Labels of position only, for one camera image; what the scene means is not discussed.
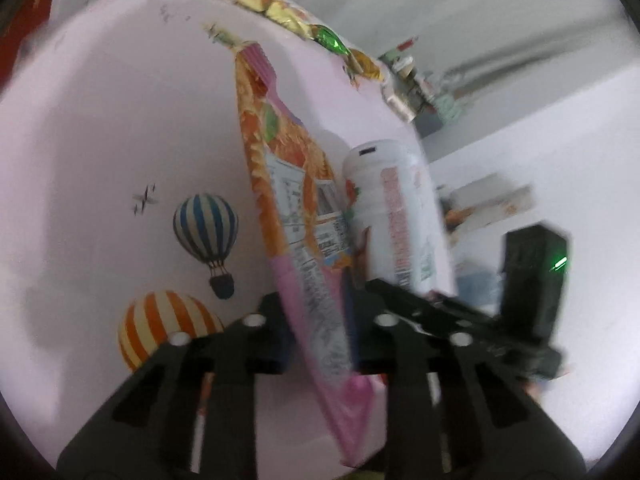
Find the mint green dotted box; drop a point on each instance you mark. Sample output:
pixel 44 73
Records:
pixel 450 106

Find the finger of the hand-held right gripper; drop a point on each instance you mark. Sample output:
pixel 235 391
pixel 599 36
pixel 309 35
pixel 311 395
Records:
pixel 440 310

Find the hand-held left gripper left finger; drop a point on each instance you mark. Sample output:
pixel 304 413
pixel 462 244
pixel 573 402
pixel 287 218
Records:
pixel 272 340

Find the pink printed table cover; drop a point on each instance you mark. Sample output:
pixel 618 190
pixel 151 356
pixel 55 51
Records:
pixel 125 135

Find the grey cabinet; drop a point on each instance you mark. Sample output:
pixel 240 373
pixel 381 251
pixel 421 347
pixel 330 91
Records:
pixel 432 120

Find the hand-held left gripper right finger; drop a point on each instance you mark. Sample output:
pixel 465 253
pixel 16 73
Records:
pixel 370 350

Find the white curtain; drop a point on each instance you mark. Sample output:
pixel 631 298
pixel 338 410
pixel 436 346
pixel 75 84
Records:
pixel 500 20

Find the gold and white box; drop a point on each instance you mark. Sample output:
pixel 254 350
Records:
pixel 400 102

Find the orange and pink snack bag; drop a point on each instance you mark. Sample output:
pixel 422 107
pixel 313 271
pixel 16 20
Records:
pixel 295 185

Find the red paper bag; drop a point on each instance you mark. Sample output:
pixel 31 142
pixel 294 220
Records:
pixel 25 30

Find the white printed bottle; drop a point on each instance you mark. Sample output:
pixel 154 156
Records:
pixel 395 210

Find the green candy wrapper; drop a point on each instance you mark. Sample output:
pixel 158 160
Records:
pixel 332 40

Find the gold brown candy wrapper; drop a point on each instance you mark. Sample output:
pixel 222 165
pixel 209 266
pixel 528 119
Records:
pixel 365 65

